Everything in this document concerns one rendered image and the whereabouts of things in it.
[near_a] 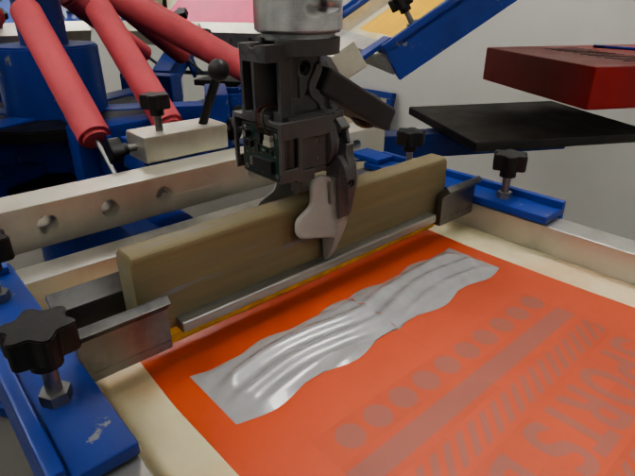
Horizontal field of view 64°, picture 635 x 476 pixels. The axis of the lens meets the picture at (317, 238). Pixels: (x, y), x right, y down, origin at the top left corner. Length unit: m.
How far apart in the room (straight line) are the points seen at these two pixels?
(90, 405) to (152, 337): 0.08
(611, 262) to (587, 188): 1.93
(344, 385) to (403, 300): 0.13
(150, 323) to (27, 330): 0.10
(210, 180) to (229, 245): 0.25
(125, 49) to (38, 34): 0.13
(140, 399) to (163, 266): 0.10
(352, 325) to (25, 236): 0.36
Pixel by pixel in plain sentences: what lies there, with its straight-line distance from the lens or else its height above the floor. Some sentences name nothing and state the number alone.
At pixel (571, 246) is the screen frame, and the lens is 0.66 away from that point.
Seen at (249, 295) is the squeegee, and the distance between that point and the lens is 0.47.
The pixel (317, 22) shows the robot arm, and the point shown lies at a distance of 0.44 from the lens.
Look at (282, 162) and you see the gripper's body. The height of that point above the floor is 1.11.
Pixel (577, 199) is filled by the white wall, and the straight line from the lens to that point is 2.60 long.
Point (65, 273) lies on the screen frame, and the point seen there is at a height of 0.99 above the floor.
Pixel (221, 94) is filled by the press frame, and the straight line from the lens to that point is 1.14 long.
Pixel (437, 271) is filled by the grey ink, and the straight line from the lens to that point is 0.58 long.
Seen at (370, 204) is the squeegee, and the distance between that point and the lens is 0.56.
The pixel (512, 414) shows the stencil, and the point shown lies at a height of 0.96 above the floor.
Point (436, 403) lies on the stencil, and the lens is 0.42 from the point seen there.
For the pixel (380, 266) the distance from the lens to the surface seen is 0.60.
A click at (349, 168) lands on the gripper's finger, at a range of 0.47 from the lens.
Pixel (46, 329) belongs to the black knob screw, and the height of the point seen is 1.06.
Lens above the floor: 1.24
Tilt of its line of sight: 26 degrees down
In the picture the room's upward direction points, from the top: straight up
